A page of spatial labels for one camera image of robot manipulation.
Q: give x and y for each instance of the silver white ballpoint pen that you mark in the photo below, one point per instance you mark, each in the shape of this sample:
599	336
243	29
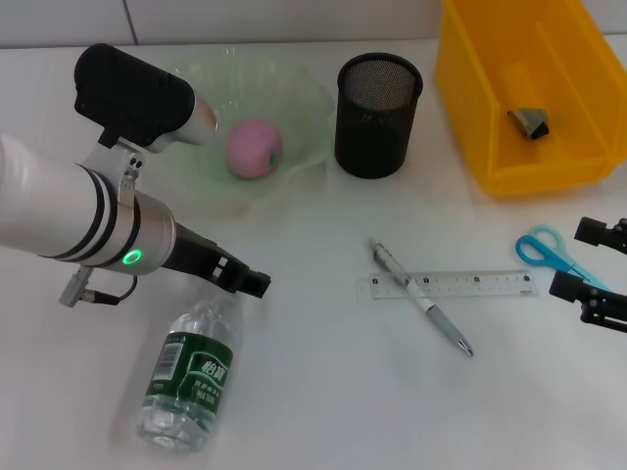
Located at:
441	320

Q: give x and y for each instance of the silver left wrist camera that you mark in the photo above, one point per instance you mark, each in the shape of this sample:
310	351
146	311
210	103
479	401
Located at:
132	103

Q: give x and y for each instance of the pink peach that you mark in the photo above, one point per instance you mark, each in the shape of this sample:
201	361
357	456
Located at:
252	147

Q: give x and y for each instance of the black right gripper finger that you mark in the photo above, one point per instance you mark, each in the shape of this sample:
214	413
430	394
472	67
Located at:
602	303
593	231

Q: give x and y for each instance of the clear plastic ruler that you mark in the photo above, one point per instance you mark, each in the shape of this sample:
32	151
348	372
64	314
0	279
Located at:
465	285

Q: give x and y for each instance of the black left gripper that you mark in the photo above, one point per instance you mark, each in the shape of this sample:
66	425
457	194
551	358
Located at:
206	257

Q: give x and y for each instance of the clear water bottle green label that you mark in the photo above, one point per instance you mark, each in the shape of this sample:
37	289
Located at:
191	382

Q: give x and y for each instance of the yellow plastic bin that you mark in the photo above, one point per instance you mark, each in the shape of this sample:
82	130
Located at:
563	161

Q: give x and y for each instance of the green glass fruit plate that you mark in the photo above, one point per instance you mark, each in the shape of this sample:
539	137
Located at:
294	112

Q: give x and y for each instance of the green plastic wrapper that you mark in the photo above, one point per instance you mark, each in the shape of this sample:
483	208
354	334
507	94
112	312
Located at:
529	122

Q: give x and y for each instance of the black mesh pen holder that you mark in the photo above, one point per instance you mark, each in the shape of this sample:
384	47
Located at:
374	137

